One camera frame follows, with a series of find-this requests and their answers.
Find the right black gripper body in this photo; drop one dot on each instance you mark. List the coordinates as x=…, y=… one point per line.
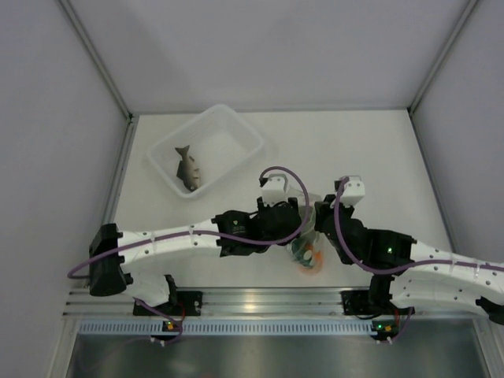
x=327, y=208

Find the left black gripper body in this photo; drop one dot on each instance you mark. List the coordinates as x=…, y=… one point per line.
x=261, y=209

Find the clear zip top bag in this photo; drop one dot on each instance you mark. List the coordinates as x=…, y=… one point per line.
x=308, y=235

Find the fake orange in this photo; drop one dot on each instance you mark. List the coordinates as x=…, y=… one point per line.
x=310, y=260

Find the fake grey fish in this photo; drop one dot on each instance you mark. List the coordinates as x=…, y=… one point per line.
x=188, y=171

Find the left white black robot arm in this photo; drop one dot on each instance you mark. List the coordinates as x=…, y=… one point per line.
x=138, y=263

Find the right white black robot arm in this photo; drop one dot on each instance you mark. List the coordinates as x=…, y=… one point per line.
x=407, y=273

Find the translucent white plastic basket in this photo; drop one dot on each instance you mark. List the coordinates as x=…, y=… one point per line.
x=221, y=141

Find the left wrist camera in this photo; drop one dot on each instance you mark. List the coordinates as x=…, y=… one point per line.
x=274, y=189

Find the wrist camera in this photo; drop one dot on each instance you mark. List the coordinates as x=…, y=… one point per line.
x=353, y=191
x=274, y=189

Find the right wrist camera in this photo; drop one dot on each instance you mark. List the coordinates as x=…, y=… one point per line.
x=353, y=191

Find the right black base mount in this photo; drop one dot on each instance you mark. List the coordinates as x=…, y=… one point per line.
x=356, y=303

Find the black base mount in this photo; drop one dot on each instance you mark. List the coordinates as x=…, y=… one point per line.
x=356, y=303
x=182, y=302

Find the aluminium mounting rail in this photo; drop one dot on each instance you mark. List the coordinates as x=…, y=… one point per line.
x=224, y=302

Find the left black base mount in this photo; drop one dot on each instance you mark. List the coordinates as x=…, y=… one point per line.
x=182, y=302

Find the white slotted cable duct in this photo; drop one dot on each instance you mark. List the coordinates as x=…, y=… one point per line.
x=159, y=327

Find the left aluminium frame post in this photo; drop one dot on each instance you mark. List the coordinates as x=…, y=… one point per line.
x=92, y=52

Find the aluminium frame post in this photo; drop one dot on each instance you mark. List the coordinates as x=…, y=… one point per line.
x=443, y=53
x=92, y=52

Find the right aluminium frame post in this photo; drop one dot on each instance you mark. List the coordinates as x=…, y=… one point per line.
x=443, y=53

